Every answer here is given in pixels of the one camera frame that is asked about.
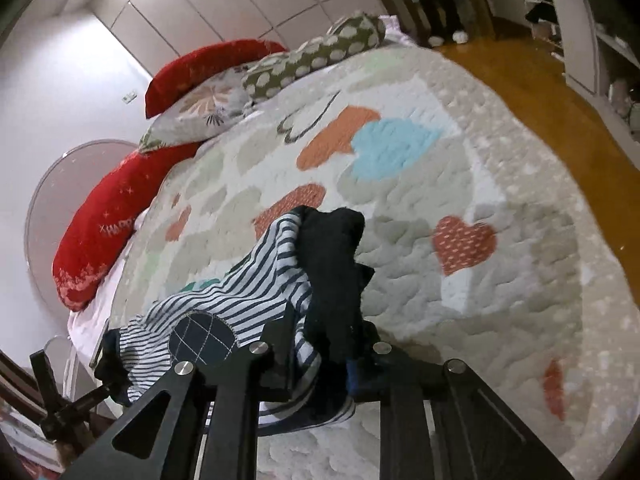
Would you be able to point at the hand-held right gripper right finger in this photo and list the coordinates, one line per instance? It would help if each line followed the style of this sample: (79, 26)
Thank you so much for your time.
(367, 382)

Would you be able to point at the white shelf unit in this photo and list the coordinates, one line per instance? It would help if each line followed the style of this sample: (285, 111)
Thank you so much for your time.
(580, 35)

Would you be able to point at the white wardrobe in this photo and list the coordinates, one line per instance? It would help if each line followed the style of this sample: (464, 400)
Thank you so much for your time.
(225, 5)

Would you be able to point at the grey floral pillow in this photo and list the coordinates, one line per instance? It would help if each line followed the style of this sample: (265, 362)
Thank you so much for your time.
(200, 110)

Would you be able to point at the round white headboard panel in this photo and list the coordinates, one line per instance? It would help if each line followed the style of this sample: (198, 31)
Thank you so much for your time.
(60, 185)

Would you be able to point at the white slipper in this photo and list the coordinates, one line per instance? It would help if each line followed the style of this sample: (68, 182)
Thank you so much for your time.
(460, 36)
(435, 41)

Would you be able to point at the white bed sheet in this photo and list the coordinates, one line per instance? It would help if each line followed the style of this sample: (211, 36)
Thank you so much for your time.
(92, 320)

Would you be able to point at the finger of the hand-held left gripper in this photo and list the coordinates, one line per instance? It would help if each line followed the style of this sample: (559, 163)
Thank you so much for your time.
(45, 385)
(107, 362)

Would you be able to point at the red pillow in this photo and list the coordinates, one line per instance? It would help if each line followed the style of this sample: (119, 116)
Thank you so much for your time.
(200, 75)
(105, 220)

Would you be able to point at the green polka dot pillow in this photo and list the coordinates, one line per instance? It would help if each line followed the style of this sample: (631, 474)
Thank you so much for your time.
(310, 60)

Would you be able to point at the quilted blanket with hearts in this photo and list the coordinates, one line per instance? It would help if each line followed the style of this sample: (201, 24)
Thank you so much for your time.
(425, 170)

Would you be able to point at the wall socket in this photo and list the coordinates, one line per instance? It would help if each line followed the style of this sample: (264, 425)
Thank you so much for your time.
(130, 96)

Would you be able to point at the striped navy white shirt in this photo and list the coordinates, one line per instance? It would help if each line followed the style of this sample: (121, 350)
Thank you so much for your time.
(240, 300)

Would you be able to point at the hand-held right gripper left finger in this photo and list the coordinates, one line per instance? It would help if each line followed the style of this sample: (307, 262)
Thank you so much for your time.
(235, 410)

